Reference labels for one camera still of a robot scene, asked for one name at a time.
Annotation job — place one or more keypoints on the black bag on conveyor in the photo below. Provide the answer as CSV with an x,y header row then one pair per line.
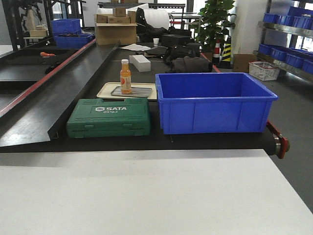
x,y
180,51

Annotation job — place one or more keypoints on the beige plastic tray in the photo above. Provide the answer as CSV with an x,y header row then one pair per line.
x,y
105,92

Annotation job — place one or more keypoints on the large blue plastic bin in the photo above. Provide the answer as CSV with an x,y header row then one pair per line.
x,y
226,102

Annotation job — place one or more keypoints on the brown cardboard box on floor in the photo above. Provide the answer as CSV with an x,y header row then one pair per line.
x,y
241,62

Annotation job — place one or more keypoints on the orange handled tool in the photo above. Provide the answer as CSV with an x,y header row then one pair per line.
x,y
44,54

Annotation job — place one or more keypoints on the blue bin on conveyor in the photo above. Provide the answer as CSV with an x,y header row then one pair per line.
x,y
73,41

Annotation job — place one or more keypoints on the dark grey cloth bundle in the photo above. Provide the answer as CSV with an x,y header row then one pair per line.
x,y
190,65

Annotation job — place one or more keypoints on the white paper cup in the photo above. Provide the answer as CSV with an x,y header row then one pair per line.
x,y
155,42

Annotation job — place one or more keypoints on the white rectangular box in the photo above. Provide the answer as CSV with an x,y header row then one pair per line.
x,y
140,62

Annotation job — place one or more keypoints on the white plastic basket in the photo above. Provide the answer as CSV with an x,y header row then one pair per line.
x,y
263,71

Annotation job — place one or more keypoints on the large cardboard box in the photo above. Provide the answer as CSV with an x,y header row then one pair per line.
x,y
108,33

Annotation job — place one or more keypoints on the yellow black traffic cone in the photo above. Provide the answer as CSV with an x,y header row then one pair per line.
x,y
225,62

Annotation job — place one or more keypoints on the small grey metal tray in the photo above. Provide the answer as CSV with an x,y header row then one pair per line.
x,y
135,92

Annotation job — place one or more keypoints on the green potted plant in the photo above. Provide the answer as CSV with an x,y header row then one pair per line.
x,y
214,23

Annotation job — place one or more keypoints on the green SATA tool case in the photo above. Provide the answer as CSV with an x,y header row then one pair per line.
x,y
98,118

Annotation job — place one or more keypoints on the red white traffic cone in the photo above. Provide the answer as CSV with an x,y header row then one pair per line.
x,y
216,53

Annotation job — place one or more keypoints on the red conveyor end bracket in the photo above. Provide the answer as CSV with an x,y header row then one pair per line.
x,y
282,143

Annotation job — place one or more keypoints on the orange juice bottle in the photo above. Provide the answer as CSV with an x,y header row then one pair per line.
x,y
125,77

